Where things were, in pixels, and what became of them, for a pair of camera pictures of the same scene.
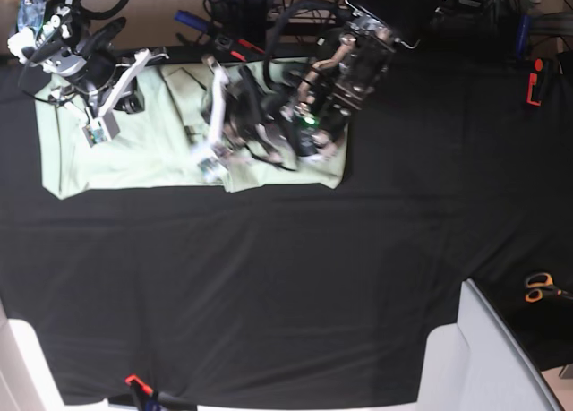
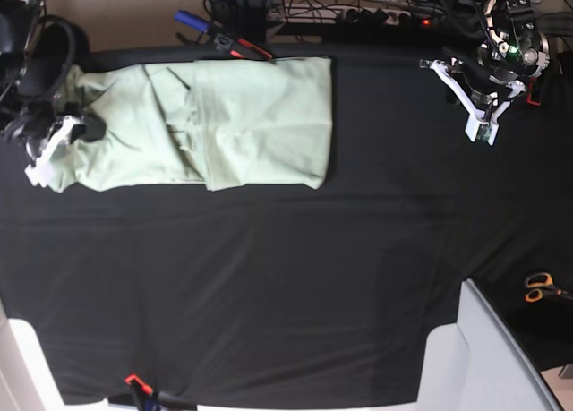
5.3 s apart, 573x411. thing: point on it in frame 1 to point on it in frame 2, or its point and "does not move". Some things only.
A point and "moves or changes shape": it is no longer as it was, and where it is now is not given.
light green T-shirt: x=165 y=129 moves or changes shape
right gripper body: x=238 y=111 to x=480 y=125
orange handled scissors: x=541 y=284 does not move
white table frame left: x=27 y=382 does not move
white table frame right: x=478 y=363 does not move
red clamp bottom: x=146 y=398 does not move
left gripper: x=98 y=72 to x=72 y=130
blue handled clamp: x=192 y=20 does not move
